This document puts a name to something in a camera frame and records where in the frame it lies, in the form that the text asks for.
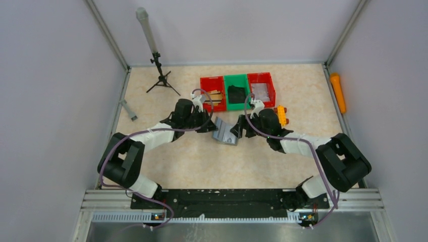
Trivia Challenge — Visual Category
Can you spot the grey card holder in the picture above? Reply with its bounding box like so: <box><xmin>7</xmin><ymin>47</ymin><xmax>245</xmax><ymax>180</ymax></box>
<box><xmin>211</xmin><ymin>117</ymin><xmax>238</xmax><ymax>146</ymax></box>

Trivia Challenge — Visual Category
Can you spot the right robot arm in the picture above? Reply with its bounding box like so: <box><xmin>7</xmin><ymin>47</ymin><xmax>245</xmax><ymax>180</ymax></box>
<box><xmin>230</xmin><ymin>109</ymin><xmax>372</xmax><ymax>209</ymax></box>

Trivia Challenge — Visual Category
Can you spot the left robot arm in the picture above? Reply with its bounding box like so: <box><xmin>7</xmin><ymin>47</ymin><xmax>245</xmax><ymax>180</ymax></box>
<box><xmin>97</xmin><ymin>98</ymin><xmax>218</xmax><ymax>199</ymax></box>

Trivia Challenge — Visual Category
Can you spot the yellow toy brick car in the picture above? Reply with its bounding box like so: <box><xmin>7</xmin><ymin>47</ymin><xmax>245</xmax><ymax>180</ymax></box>
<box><xmin>274</xmin><ymin>105</ymin><xmax>289</xmax><ymax>126</ymax></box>

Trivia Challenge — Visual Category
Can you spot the black item in bin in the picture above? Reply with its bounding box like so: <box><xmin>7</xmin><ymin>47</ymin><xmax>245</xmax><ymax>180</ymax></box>
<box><xmin>227</xmin><ymin>85</ymin><xmax>246</xmax><ymax>104</ymax></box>

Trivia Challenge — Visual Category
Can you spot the clear bag in bin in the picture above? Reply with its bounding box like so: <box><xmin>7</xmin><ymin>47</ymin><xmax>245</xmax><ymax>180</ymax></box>
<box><xmin>251</xmin><ymin>83</ymin><xmax>271</xmax><ymax>102</ymax></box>

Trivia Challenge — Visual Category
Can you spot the left red bin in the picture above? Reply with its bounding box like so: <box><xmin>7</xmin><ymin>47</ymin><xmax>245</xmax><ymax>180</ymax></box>
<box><xmin>200</xmin><ymin>76</ymin><xmax>227</xmax><ymax>112</ymax></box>

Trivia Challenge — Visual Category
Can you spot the red bin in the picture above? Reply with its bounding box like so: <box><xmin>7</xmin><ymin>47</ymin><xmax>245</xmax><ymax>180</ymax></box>
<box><xmin>200</xmin><ymin>76</ymin><xmax>227</xmax><ymax>112</ymax></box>
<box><xmin>247</xmin><ymin>72</ymin><xmax>276</xmax><ymax>108</ymax></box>

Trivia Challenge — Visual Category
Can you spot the right red bin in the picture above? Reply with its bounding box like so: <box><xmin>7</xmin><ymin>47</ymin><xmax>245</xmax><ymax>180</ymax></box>
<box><xmin>247</xmin><ymin>72</ymin><xmax>276</xmax><ymax>108</ymax></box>

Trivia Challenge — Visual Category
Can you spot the orange flashlight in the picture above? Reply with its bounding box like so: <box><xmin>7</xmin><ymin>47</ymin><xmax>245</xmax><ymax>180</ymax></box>
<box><xmin>330</xmin><ymin>73</ymin><xmax>347</xmax><ymax>114</ymax></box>

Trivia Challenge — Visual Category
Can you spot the black tripod with grey tube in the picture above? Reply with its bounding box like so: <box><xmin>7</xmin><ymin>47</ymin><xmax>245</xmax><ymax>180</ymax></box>
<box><xmin>136</xmin><ymin>7</ymin><xmax>181</xmax><ymax>96</ymax></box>

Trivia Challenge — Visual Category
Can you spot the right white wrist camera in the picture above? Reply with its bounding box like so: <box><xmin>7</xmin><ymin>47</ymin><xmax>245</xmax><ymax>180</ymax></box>
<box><xmin>250</xmin><ymin>98</ymin><xmax>265</xmax><ymax>119</ymax></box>

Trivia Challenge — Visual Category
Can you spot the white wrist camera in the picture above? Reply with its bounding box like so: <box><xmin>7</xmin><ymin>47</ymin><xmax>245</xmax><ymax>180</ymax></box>
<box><xmin>250</xmin><ymin>98</ymin><xmax>265</xmax><ymax>119</ymax></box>
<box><xmin>191</xmin><ymin>93</ymin><xmax>207</xmax><ymax>112</ymax></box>

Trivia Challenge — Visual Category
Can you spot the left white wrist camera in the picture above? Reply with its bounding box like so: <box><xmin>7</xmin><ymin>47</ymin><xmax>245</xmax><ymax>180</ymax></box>
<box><xmin>191</xmin><ymin>93</ymin><xmax>207</xmax><ymax>112</ymax></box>

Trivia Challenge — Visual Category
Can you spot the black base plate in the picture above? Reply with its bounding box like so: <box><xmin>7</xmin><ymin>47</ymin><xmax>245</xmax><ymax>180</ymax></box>
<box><xmin>130</xmin><ymin>189</ymin><xmax>330</xmax><ymax>218</ymax></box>

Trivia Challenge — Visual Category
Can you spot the small grey bracket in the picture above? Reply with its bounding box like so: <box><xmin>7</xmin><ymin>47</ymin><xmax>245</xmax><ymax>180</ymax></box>
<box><xmin>119</xmin><ymin>99</ymin><xmax>138</xmax><ymax>121</ymax></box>

